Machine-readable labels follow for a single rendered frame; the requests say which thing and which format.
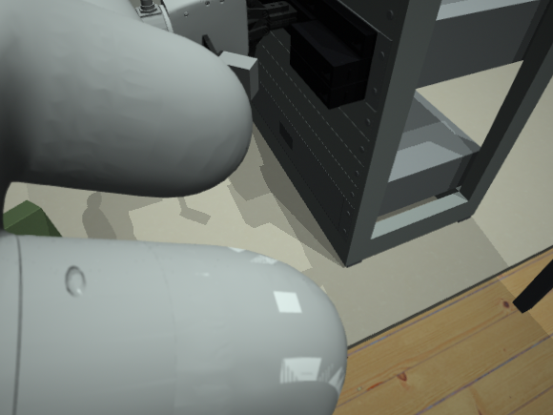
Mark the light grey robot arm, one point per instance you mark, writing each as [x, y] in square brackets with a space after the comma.
[91, 99]

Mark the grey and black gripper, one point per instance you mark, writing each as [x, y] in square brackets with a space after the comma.
[226, 23]

